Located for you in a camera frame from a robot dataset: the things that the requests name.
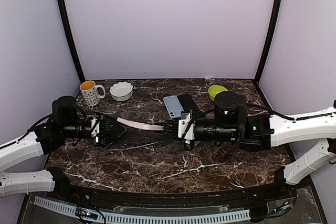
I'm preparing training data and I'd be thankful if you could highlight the light blue phone case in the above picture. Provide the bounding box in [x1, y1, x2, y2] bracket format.
[163, 95, 183, 119]

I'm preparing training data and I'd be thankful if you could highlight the black phone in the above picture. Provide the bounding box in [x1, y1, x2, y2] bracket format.
[177, 93, 200, 112]

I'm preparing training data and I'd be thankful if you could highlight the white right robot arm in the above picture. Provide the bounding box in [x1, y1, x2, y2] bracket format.
[163, 91, 335, 200]

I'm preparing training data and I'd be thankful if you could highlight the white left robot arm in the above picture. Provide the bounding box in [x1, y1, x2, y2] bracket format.
[1, 95, 127, 201]

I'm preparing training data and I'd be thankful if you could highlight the white scalloped bowl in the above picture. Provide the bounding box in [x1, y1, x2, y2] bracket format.
[109, 81, 134, 102]

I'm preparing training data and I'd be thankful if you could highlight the white patterned mug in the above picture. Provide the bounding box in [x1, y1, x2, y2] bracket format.
[80, 80, 106, 106]

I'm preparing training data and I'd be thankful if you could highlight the green bowl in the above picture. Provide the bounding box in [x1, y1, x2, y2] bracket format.
[208, 85, 228, 101]

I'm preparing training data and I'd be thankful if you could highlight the left green circuit board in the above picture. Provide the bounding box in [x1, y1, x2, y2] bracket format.
[75, 207, 98, 221]

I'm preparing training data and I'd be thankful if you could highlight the green circuit board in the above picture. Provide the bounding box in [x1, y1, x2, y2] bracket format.
[273, 201, 292, 213]
[75, 207, 98, 221]

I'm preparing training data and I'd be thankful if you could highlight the right green circuit board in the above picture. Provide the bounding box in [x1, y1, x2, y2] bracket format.
[273, 201, 292, 213]

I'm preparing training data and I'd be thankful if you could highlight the white slotted cable duct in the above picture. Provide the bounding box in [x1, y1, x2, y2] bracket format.
[33, 196, 251, 224]

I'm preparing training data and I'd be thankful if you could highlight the black front rail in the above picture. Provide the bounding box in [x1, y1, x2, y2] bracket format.
[48, 184, 297, 208]

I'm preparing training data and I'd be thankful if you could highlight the black left frame post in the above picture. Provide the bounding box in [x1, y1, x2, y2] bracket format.
[57, 0, 86, 83]

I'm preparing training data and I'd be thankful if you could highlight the black frame post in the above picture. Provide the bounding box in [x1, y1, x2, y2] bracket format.
[57, 0, 86, 83]
[254, 0, 281, 86]

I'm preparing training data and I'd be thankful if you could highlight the black right frame post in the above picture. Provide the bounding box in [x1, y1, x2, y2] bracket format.
[254, 0, 281, 86]

